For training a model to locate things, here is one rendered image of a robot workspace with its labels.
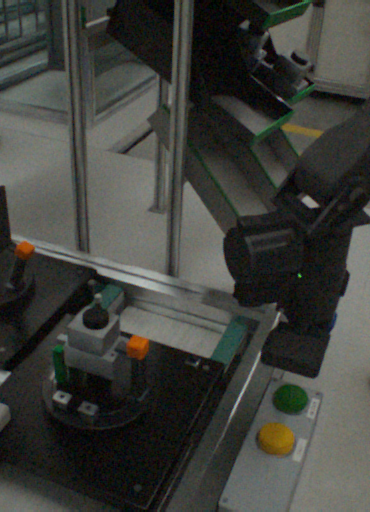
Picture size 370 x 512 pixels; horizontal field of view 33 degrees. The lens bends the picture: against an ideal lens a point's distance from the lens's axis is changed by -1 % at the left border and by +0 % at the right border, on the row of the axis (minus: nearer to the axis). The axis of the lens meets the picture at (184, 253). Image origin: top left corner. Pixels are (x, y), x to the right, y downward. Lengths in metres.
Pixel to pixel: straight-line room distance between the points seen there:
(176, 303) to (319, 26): 4.00
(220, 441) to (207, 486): 0.07
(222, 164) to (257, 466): 0.51
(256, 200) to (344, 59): 3.84
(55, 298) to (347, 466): 0.47
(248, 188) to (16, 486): 0.59
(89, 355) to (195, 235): 0.63
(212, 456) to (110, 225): 0.70
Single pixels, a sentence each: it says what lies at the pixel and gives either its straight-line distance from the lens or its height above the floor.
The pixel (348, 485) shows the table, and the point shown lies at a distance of 0.87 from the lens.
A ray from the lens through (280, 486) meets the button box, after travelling 0.72.
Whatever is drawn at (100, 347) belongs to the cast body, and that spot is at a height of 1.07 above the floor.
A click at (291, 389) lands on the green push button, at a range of 0.80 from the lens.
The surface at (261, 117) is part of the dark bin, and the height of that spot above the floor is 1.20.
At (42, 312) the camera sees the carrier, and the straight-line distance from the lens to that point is 0.91.
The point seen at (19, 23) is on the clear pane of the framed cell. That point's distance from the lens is 1.85.
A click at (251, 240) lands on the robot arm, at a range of 0.59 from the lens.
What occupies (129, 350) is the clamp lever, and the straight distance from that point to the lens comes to 0.69.
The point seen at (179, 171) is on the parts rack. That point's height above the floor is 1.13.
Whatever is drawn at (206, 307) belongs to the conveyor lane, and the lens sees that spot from 0.93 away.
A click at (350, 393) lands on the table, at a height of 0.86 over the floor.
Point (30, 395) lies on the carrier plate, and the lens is 0.79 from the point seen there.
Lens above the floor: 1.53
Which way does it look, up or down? 33 degrees down
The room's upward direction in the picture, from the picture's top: 3 degrees clockwise
